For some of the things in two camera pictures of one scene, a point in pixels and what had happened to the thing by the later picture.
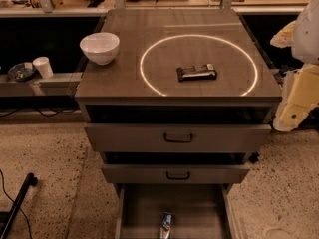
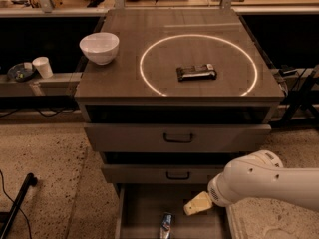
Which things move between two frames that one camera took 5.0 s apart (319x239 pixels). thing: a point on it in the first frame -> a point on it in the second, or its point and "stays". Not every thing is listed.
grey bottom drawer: (198, 210) stays
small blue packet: (165, 228) stays
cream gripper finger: (299, 97) -> (199, 203)
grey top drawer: (177, 137) stays
